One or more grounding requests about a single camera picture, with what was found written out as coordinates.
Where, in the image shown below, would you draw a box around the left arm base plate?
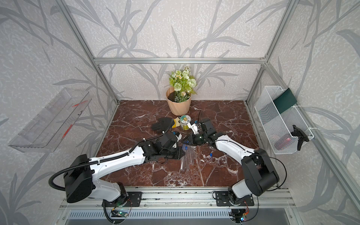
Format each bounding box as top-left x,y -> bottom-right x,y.
102,192 -> 143,208

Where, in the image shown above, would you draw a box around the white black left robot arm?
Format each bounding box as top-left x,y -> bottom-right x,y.
64,132 -> 185,203

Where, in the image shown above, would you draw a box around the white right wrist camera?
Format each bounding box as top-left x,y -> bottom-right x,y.
188,122 -> 199,135

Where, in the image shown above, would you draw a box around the clear plastic wall shelf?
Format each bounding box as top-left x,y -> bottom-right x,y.
8,88 -> 92,153

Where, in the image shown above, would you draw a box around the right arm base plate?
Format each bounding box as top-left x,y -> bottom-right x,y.
212,191 -> 255,207

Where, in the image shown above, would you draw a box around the aluminium frame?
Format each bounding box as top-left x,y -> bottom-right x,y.
55,1 -> 360,209

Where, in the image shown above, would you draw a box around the green white artificial flowers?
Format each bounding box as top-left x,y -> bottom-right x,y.
169,66 -> 197,103

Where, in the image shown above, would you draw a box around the black work glove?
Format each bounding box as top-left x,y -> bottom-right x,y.
151,117 -> 180,133

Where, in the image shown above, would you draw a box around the white wire mesh basket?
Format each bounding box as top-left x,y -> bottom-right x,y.
255,86 -> 314,154

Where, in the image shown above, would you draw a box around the black corrugated cable conduit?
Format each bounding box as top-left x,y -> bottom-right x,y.
48,151 -> 130,192

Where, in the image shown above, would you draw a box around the green yellow labelled round tin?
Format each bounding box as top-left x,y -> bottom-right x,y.
180,115 -> 191,131

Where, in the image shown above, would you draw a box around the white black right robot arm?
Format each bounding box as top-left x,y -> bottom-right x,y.
184,118 -> 279,201

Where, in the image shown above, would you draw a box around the beige ribbed flower pot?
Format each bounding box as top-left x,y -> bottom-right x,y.
166,87 -> 191,116

